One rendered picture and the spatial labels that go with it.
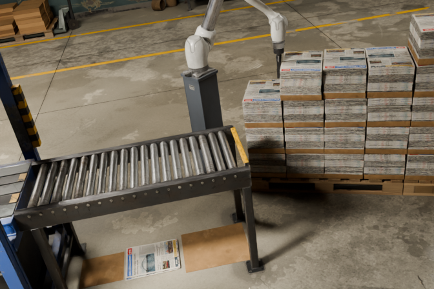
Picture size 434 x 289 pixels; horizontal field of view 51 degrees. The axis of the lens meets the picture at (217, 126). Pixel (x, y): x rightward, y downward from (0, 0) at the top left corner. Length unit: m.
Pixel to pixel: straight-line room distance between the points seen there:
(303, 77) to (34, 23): 6.47
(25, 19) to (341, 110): 6.69
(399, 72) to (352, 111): 0.40
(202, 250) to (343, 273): 0.96
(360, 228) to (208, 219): 1.11
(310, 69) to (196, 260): 1.52
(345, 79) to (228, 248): 1.42
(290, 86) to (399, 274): 1.39
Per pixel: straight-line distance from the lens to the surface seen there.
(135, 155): 2.92
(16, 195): 2.92
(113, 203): 2.64
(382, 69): 3.17
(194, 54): 3.30
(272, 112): 3.30
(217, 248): 3.29
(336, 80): 3.19
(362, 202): 3.63
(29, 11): 8.84
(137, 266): 3.30
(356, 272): 3.13
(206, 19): 3.43
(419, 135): 3.45
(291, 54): 3.40
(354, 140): 3.41
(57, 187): 2.84
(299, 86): 3.18
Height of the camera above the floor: 2.32
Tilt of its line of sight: 30 degrees down
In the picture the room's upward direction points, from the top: 8 degrees counter-clockwise
